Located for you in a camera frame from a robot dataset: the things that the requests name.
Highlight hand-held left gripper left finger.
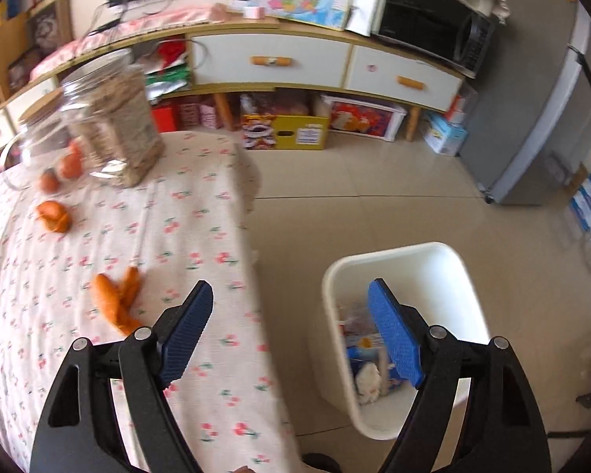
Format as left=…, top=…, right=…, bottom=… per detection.
left=30, top=280, right=214, bottom=473

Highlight clear jar of sunflower seeds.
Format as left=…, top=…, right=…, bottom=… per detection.
left=59, top=48, right=165, bottom=189

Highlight white trash bin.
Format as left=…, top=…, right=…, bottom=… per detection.
left=321, top=241, right=491, bottom=441

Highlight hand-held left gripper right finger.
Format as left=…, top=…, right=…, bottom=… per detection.
left=367, top=278, right=555, bottom=473

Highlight long low white-drawer cabinet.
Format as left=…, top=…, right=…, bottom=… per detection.
left=0, top=17, right=466, bottom=158

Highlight blue and white box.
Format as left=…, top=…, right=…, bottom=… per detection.
left=420, top=108, right=468, bottom=157

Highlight wooden open shelf cabinet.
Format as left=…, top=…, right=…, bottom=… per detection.
left=0, top=0, right=74, bottom=109

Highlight yellow cardboard box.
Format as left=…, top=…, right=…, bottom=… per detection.
left=240, top=113, right=331, bottom=151

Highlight red patterned box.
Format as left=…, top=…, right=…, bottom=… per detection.
left=177, top=99, right=217, bottom=131

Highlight white booklet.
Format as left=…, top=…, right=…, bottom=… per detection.
left=347, top=0, right=392, bottom=37

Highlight grey refrigerator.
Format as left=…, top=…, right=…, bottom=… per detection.
left=458, top=0, right=591, bottom=207

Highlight plain red box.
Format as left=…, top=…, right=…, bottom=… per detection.
left=150, top=101, right=180, bottom=134

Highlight black microwave oven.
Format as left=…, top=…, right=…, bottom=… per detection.
left=372, top=0, right=496, bottom=77

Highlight red and green bags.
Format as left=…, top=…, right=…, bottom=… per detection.
left=138, top=39, right=195, bottom=104

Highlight pink cloth runner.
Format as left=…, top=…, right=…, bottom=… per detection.
left=30, top=2, right=227, bottom=82

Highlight bag of bread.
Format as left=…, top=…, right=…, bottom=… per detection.
left=239, top=91, right=311, bottom=119

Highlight clear glass jar with lid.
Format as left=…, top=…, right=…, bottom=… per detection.
left=0, top=88, right=87, bottom=190

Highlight long orange peel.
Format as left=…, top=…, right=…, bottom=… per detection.
left=91, top=267, right=146, bottom=338

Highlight dark picture frame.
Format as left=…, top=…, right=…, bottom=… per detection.
left=24, top=0, right=74, bottom=55

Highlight white storage bin with picture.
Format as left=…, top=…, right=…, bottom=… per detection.
left=320, top=95, right=409, bottom=143

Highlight white crumpled tissue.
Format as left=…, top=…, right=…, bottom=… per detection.
left=355, top=362, right=382, bottom=405

